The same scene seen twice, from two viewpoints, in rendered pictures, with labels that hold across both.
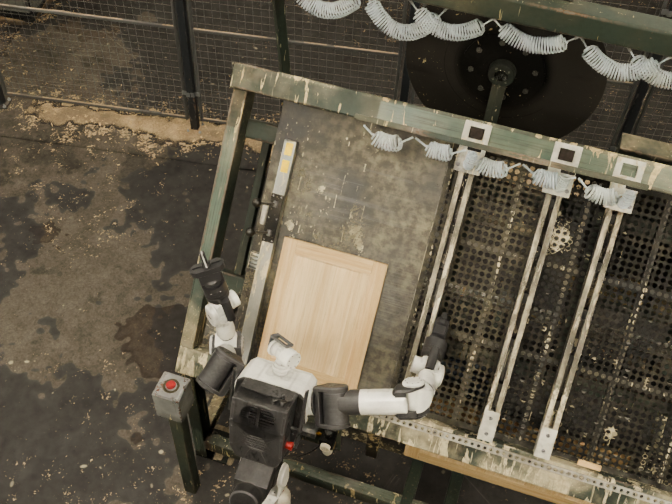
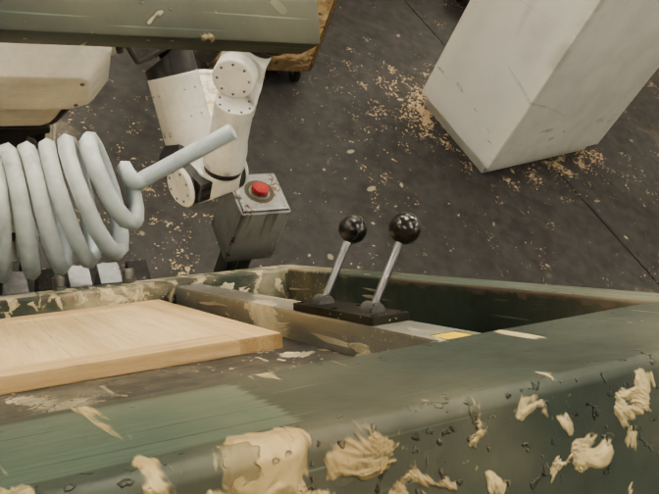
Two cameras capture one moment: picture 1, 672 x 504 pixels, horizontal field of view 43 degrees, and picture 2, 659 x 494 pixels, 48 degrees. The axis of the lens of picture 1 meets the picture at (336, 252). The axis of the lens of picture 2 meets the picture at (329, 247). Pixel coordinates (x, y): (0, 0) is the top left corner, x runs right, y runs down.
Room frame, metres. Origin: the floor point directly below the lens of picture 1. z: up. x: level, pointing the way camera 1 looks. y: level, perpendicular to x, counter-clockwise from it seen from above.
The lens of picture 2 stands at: (2.58, -0.26, 2.07)
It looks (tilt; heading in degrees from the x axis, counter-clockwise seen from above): 45 degrees down; 122
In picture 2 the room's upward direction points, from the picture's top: 27 degrees clockwise
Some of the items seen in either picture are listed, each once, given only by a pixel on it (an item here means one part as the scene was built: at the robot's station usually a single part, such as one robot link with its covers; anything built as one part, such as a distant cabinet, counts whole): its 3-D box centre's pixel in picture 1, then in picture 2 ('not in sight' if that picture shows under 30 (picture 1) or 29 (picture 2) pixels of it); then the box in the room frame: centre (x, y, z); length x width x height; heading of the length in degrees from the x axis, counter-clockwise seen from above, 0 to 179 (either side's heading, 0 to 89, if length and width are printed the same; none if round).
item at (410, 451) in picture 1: (508, 455); not in sight; (1.78, -0.81, 0.52); 0.90 x 0.02 x 0.55; 74
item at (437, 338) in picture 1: (436, 338); not in sight; (1.89, -0.41, 1.23); 0.12 x 0.10 x 0.13; 164
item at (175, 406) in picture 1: (173, 397); (249, 218); (1.80, 0.64, 0.84); 0.12 x 0.12 x 0.18; 74
